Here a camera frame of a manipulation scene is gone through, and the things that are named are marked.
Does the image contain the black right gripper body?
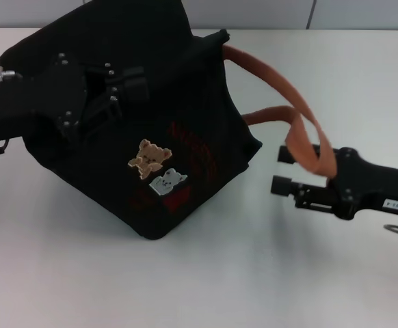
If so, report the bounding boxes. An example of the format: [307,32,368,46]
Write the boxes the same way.
[326,146,398,220]

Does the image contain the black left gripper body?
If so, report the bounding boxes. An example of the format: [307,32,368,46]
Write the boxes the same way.
[0,53,89,139]

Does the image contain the black food bag orange straps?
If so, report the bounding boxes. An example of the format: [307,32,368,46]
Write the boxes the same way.
[0,0,339,240]

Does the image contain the left gripper cable connector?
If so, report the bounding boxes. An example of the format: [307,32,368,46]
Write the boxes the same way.
[0,66,24,161]

